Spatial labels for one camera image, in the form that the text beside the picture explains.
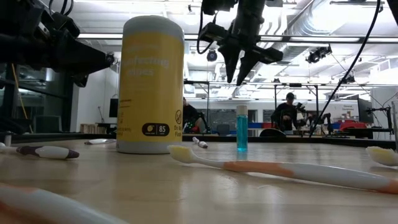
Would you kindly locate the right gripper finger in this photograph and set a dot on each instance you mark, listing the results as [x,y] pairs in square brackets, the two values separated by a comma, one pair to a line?
[247,60]
[230,59]

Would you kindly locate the small blue liquid bottle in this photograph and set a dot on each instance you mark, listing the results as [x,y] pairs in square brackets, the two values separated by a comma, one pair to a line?
[242,130]

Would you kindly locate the orange and white toothbrush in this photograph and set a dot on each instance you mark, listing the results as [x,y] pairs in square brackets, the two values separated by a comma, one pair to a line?
[46,205]
[382,155]
[295,172]

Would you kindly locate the black background robot arm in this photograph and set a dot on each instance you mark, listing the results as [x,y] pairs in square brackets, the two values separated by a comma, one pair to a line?
[328,123]

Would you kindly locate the monitor on black arm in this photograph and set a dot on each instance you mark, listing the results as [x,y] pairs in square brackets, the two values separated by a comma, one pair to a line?
[364,110]

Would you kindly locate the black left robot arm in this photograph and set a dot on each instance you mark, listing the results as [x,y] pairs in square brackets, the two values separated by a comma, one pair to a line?
[15,40]

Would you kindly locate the yellow disinfecting wipes canister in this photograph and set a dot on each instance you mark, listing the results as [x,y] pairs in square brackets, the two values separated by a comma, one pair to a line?
[150,93]

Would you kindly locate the long horizontal rig crossbar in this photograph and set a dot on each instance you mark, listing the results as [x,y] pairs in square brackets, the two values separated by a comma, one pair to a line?
[311,39]

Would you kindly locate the blue storage bin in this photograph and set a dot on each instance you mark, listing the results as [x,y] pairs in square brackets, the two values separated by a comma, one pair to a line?
[255,125]

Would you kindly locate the person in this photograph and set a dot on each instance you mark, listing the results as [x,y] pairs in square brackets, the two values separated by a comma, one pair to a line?
[191,116]
[284,116]

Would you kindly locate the grey rectangular panel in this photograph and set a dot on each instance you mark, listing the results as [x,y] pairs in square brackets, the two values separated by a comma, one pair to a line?
[47,124]

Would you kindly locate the wooden crate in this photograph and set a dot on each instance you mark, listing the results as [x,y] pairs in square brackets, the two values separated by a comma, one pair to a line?
[93,128]

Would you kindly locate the large black spotlight cluster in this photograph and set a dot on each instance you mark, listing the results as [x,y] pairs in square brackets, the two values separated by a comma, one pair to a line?
[318,54]

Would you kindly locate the small black spotlight cluster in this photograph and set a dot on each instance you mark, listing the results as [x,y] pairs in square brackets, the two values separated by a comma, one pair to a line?
[347,79]

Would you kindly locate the red background object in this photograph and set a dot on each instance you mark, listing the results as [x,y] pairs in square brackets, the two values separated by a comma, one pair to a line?
[353,125]

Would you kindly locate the black round hanging camera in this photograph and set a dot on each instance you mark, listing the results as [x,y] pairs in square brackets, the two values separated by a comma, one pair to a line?
[212,55]

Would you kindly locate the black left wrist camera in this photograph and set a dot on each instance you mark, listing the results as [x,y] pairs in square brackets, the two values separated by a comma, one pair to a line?
[65,25]

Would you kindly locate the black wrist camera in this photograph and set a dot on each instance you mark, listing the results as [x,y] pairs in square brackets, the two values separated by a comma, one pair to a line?
[213,32]
[65,25]

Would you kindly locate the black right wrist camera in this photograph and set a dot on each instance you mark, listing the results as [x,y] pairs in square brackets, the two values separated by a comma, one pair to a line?
[213,32]

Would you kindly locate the small black wall screen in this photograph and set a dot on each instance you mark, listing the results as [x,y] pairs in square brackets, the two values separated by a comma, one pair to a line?
[113,107]

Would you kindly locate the silver ventilation duct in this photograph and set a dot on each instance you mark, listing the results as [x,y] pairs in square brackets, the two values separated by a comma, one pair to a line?
[298,46]

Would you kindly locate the black background workstation frame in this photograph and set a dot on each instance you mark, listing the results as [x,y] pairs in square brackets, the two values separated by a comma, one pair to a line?
[316,102]

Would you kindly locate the small grey post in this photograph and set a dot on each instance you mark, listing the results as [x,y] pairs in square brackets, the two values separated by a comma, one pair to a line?
[7,138]

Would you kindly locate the black aluminium table frame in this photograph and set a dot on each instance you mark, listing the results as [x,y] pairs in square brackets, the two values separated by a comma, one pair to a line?
[311,140]

